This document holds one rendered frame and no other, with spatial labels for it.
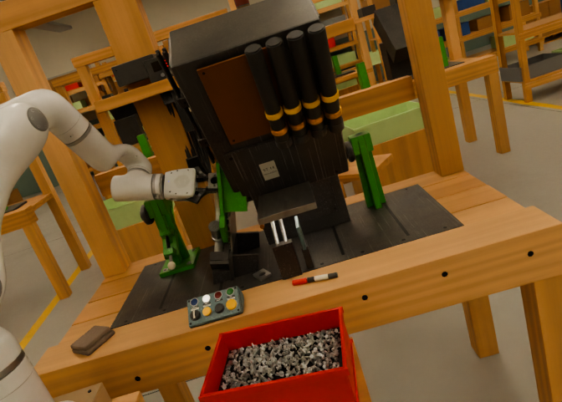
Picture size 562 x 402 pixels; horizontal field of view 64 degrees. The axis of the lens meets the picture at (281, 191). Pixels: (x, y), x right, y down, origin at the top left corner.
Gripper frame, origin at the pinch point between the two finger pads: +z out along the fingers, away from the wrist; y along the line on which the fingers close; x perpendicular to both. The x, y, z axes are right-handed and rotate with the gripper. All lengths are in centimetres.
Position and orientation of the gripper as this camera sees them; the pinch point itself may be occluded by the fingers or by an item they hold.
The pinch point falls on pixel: (212, 184)
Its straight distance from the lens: 146.0
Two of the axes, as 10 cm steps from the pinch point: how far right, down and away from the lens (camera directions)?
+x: 0.1, 4.6, 8.9
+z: 10.0, -0.5, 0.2
